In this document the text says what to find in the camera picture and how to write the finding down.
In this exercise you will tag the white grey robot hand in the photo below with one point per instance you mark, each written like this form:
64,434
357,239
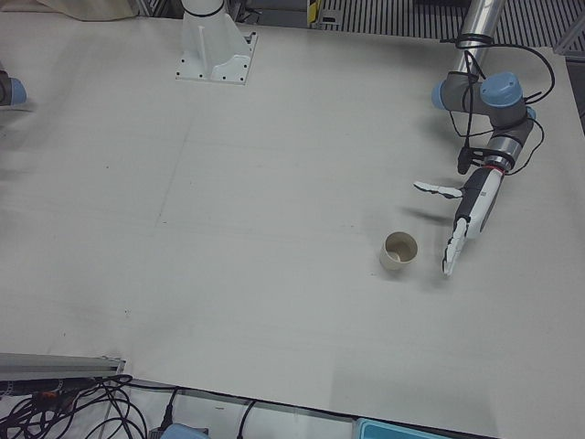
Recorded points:
482,201

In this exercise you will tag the beige paper cup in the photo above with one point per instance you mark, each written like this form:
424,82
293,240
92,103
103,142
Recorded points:
395,267

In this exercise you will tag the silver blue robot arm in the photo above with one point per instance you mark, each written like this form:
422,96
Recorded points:
500,91
17,91

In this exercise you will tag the black ribbed floor mat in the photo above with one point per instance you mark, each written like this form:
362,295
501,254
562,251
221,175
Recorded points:
388,16

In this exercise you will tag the white table cover cloth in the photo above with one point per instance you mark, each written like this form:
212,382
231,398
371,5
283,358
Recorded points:
274,228

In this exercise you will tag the teal plastic box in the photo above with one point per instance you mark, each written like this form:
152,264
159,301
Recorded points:
411,432

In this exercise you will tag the yellow black striped marker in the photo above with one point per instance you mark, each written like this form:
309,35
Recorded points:
313,11

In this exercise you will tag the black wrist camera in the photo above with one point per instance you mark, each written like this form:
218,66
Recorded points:
464,161

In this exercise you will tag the aluminium frame corner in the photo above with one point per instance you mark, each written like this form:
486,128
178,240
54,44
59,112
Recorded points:
571,41

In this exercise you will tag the white pedestal mount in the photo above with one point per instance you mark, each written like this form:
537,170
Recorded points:
205,50

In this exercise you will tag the aluminium extrusion post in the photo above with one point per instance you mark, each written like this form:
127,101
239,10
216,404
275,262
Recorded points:
55,363

